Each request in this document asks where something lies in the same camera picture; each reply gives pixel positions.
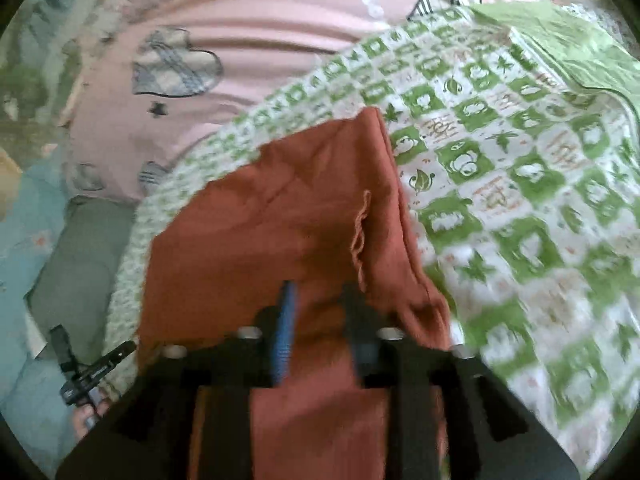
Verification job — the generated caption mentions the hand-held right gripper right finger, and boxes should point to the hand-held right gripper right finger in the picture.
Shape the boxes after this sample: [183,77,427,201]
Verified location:
[342,281,582,480]

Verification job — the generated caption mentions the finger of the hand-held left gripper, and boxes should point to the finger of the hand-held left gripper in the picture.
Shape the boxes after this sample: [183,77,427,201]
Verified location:
[60,340,138,406]
[49,325,77,378]

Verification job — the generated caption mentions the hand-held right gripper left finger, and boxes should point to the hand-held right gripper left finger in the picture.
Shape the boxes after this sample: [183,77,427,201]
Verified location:
[55,281,300,480]

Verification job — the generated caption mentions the rust orange pants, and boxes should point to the rust orange pants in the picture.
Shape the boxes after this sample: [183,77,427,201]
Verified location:
[137,106,453,480]

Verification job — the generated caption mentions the person's left hand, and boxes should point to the person's left hand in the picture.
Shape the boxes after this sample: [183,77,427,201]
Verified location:
[72,396,112,438]

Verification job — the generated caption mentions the grey-green cloth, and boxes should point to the grey-green cloth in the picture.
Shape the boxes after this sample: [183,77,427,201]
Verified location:
[25,197,137,358]

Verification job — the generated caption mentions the light blue printed sheet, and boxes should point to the light blue printed sheet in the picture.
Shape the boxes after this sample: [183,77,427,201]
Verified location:
[0,160,126,461]

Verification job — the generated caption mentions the green checked printed blanket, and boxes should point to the green checked printed blanket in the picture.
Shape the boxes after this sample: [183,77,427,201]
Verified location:
[102,2,640,476]

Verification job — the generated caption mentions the pink heart-print quilt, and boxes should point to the pink heart-print quilt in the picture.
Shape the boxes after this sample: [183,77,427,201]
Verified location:
[65,0,501,206]

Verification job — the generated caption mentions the plain green cloth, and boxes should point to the plain green cloth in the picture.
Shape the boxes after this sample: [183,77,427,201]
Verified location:
[472,2,640,108]

